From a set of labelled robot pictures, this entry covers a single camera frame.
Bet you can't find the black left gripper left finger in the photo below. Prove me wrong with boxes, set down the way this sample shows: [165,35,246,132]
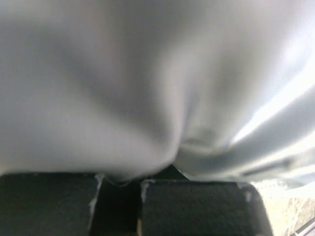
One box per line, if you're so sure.
[0,173,104,236]

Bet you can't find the grey pillowcase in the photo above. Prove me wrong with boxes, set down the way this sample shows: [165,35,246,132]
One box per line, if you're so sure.
[0,0,315,185]

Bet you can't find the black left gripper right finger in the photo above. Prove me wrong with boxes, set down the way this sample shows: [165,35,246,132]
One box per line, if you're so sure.
[140,176,273,236]

